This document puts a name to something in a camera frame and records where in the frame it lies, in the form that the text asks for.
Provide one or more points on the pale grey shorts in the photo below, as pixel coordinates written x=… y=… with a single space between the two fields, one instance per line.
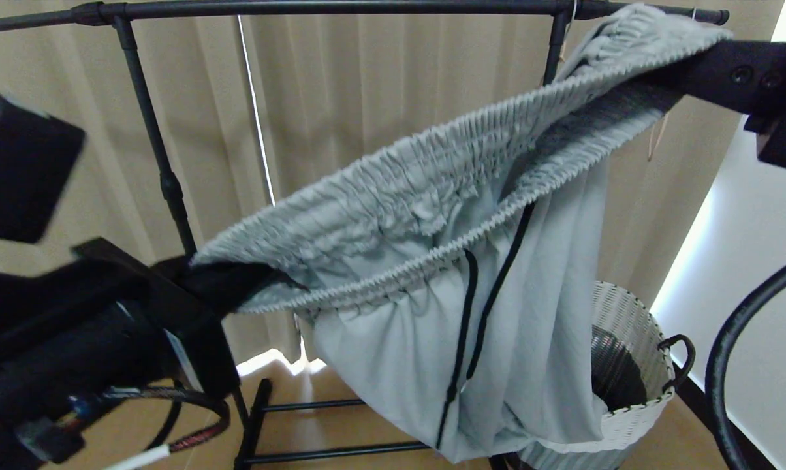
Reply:
x=399 y=215

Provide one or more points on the black clothes rack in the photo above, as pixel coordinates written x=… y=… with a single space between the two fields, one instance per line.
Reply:
x=341 y=8

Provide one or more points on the beige curtain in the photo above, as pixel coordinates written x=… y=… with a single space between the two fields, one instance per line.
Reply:
x=367 y=98

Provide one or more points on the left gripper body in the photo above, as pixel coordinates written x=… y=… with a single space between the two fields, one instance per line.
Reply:
x=106 y=326

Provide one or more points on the white laundry basket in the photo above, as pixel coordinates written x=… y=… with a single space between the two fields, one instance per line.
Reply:
x=634 y=326

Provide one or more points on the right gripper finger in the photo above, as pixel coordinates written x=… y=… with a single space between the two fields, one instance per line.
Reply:
x=726 y=75

